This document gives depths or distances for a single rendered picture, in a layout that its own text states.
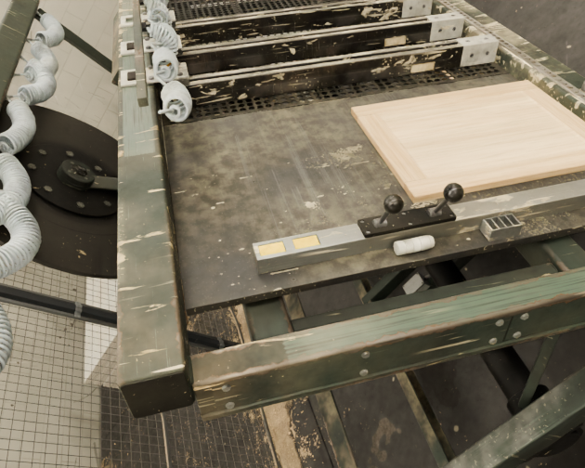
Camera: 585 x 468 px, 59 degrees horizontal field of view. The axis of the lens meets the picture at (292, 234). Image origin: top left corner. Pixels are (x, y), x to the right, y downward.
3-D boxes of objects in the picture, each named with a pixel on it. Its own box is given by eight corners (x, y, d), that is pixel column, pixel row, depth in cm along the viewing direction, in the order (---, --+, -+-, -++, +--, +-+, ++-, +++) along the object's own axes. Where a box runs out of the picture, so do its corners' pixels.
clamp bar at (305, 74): (497, 64, 169) (515, -14, 153) (129, 119, 150) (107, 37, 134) (482, 52, 176) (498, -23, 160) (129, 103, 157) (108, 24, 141)
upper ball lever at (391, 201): (389, 232, 105) (409, 207, 93) (371, 235, 105) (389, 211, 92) (383, 214, 106) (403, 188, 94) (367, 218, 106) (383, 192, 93)
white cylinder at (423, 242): (397, 258, 104) (434, 251, 105) (399, 248, 102) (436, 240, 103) (392, 249, 106) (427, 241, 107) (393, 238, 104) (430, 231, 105)
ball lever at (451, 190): (443, 221, 107) (470, 196, 95) (426, 225, 107) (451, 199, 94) (437, 204, 108) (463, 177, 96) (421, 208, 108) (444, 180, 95)
